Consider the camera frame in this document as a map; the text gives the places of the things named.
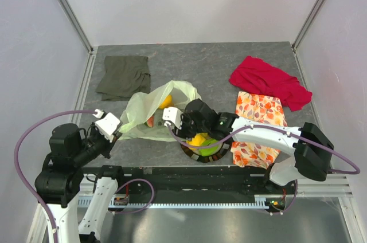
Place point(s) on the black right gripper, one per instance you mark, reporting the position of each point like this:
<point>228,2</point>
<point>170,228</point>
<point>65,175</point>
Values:
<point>183,132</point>

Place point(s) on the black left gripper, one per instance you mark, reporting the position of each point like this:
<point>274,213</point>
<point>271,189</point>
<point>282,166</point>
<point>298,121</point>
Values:
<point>109,145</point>

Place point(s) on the yellow fake pear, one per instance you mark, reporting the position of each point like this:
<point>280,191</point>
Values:
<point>198,140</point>

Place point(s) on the green fake starfruit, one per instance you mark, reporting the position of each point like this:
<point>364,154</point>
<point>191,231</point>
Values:
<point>209,147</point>

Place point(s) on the yellow orange fake mango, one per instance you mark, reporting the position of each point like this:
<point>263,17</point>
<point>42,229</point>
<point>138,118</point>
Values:
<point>168,102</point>

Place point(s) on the pale green plastic bag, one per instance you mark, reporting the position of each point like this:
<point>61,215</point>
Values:
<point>143,105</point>

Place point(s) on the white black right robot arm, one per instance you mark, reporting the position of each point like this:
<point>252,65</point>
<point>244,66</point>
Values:
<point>308,147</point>

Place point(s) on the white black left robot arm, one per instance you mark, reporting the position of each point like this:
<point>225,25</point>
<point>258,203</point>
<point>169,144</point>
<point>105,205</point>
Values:
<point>58,184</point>

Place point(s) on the fake watermelon slice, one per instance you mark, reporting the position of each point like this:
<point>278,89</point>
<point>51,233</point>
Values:
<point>150,122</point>

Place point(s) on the cream plate with dark rim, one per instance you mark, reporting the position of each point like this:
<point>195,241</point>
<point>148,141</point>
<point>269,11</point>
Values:
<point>194,154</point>

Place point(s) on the orange floral cloth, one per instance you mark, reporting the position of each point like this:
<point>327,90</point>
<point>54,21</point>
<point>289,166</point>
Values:
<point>259,108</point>

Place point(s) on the dark olive cloth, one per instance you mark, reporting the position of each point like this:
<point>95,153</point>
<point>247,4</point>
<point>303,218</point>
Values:
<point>125,76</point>

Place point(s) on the red cloth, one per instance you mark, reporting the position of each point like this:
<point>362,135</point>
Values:
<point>256,76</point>

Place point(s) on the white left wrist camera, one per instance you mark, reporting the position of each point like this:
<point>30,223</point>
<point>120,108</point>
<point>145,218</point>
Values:
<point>107,124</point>

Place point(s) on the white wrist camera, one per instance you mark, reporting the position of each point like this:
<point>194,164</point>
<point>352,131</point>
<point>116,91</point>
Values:
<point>107,124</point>
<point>172,117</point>

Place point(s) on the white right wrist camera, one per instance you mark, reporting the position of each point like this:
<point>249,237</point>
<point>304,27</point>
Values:
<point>172,117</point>

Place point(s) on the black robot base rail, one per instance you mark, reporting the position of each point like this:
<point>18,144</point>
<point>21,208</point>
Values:
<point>203,183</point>

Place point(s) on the grey slotted cable duct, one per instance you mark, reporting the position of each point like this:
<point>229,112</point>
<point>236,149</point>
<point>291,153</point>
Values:
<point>120,203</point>

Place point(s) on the left aluminium frame post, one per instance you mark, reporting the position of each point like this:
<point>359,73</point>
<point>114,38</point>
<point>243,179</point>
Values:
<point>76,25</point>

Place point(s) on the aluminium frame post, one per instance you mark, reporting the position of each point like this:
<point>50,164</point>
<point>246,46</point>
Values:
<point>76,25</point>
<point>307,23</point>

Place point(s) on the right aluminium frame post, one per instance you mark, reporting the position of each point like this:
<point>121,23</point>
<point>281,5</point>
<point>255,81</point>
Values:
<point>307,23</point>

